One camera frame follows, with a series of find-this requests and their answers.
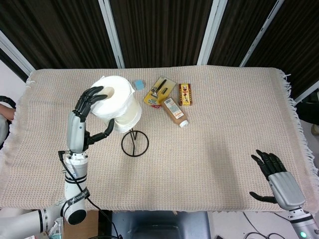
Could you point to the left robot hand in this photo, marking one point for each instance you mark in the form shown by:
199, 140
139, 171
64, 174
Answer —
79, 124

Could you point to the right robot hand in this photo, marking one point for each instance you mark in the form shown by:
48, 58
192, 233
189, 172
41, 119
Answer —
284, 189

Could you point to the white toilet paper roll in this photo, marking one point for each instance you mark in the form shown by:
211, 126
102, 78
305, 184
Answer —
119, 102

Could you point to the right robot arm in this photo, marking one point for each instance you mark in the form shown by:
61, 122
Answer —
302, 224

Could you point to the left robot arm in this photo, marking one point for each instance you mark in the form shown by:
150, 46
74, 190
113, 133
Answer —
72, 189

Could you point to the light blue eraser block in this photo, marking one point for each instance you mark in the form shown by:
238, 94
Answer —
139, 84

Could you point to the person's hand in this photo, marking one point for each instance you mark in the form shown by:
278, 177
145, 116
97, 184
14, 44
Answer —
7, 112

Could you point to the razor in yellow blister pack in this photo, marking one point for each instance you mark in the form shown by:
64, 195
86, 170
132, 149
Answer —
157, 92

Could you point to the beige woven tablecloth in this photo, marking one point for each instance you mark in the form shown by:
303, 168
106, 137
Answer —
199, 154

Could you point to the brown bottle with white cap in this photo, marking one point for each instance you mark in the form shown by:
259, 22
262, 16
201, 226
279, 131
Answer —
174, 112

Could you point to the cardboard box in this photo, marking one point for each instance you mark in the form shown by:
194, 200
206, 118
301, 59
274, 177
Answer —
92, 224

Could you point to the pile of small packages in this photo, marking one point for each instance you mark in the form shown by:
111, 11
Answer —
56, 227

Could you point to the red and yellow box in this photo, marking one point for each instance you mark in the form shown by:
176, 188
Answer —
185, 94

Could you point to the dark blue chair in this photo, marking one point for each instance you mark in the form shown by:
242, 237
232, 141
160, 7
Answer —
159, 225

